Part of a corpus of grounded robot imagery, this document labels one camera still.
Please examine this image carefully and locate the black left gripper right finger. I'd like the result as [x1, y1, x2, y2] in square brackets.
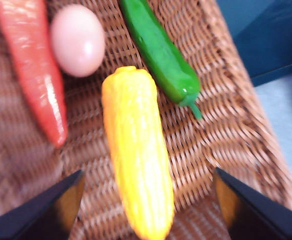
[212, 167, 292, 240]

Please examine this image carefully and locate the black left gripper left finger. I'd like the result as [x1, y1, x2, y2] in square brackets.
[0, 169, 86, 240]

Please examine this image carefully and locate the yellow corn cob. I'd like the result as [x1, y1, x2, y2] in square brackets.
[101, 65, 175, 240]

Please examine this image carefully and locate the brown wicker basket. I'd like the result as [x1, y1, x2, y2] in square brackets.
[0, 0, 292, 240]

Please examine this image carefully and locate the orange carrot with green leaves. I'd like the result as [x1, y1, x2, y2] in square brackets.
[0, 0, 69, 149]

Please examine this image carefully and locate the black rectangular tray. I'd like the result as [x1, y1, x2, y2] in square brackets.
[215, 0, 292, 87]

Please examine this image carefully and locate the pale pink egg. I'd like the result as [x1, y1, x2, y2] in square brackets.
[51, 3, 107, 78]

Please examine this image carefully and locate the green chili pepper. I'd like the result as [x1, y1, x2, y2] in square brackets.
[119, 0, 203, 122]

